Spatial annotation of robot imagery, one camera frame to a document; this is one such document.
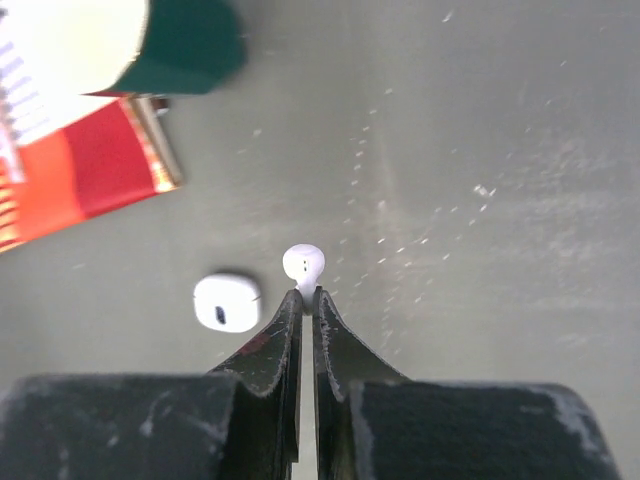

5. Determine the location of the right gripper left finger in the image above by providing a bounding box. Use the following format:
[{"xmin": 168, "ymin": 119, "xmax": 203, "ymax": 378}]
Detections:
[{"xmin": 1, "ymin": 290, "xmax": 303, "ymax": 479}]

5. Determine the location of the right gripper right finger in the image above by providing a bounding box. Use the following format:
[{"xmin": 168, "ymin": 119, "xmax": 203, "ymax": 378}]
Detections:
[{"xmin": 312, "ymin": 289, "xmax": 620, "ymax": 479}]

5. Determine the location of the white earbud charging case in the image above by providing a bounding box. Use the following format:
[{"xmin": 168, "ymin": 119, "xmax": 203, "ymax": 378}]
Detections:
[{"xmin": 193, "ymin": 273, "xmax": 261, "ymax": 334}]

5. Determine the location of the patterned orange placemat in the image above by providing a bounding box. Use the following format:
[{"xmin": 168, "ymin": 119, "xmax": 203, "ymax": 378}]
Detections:
[{"xmin": 0, "ymin": 39, "xmax": 185, "ymax": 254}]

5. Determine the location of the dark green mug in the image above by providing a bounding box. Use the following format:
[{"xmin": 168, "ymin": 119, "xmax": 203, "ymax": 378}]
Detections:
[{"xmin": 0, "ymin": 0, "xmax": 250, "ymax": 97}]

